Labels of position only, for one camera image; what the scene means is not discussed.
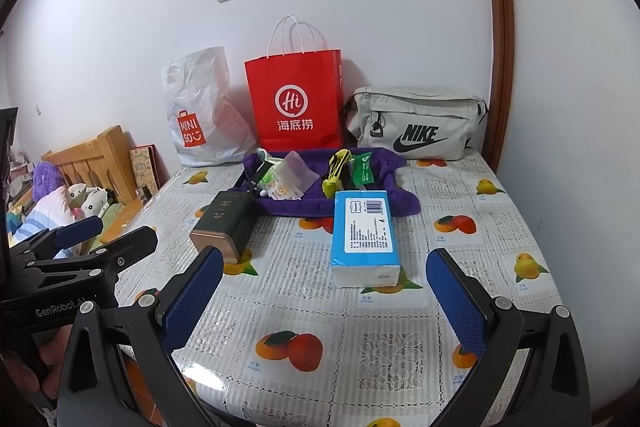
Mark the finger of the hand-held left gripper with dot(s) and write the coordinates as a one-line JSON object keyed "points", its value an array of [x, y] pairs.
{"points": [[75, 232], [125, 247]]}

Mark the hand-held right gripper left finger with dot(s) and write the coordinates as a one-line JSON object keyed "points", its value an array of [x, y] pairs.
{"points": [[192, 297]]}

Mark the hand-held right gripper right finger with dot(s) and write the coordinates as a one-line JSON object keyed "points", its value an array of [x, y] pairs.
{"points": [[457, 302]]}

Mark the purple towel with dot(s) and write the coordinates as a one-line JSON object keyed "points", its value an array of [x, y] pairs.
{"points": [[380, 192]]}

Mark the fruit print packet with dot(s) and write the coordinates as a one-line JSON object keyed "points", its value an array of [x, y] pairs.
{"points": [[282, 191]]}

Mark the green wet wipe packet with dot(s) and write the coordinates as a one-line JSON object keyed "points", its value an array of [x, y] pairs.
{"points": [[363, 167]]}

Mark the white glove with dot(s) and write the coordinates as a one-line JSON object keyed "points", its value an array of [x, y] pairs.
{"points": [[300, 169]]}

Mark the person's left hand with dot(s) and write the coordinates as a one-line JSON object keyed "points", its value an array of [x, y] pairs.
{"points": [[52, 352]]}

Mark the white plush toy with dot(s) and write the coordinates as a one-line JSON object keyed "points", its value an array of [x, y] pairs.
{"points": [[95, 204], [76, 195]]}

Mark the striped pillow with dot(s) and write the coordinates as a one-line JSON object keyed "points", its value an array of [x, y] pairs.
{"points": [[40, 217]]}

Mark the purple plush toy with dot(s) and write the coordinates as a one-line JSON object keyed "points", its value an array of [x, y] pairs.
{"points": [[46, 179]]}

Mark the wooden bed headboard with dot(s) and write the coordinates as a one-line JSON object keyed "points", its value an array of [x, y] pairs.
{"points": [[95, 157]]}

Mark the printed brown box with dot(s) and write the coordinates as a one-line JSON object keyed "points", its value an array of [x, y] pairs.
{"points": [[145, 169]]}

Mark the dark green box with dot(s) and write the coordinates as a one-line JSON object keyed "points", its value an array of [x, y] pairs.
{"points": [[225, 222]]}

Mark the blue tissue pack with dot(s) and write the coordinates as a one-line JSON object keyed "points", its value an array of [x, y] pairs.
{"points": [[367, 232]]}

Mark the white plastic bag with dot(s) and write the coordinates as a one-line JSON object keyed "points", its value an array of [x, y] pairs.
{"points": [[200, 107]]}

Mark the grey waist bag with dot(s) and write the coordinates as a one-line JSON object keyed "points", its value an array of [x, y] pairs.
{"points": [[415, 122]]}

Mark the red paper bag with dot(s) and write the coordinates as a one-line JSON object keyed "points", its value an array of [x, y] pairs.
{"points": [[295, 97]]}

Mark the brown wooden door frame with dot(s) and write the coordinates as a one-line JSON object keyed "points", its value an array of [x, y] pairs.
{"points": [[495, 32]]}

